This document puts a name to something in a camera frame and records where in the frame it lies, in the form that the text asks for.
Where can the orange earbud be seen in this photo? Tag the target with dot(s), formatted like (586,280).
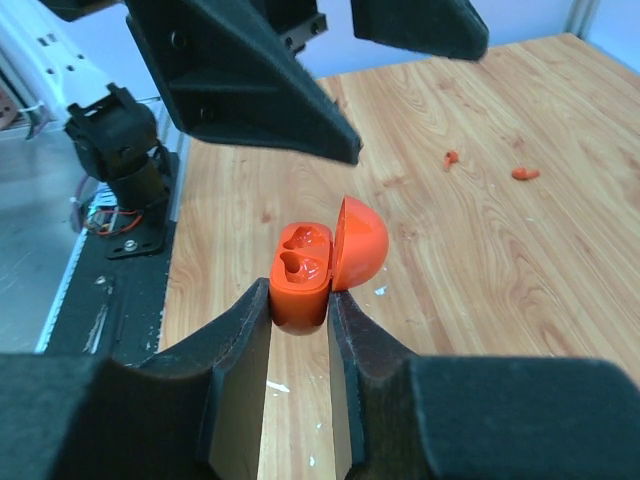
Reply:
(451,157)
(525,174)

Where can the orange earbud top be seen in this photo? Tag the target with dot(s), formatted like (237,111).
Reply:
(525,174)

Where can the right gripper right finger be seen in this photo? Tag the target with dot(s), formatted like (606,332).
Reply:
(400,415)

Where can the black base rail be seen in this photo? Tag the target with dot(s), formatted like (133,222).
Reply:
(111,298)

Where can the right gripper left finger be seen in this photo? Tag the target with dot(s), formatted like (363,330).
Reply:
(192,411)

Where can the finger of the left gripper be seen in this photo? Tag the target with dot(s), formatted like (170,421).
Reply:
(446,28)
(226,78)

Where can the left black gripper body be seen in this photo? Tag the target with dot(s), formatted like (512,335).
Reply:
(296,22)

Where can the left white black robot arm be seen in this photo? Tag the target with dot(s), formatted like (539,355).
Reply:
(114,136)

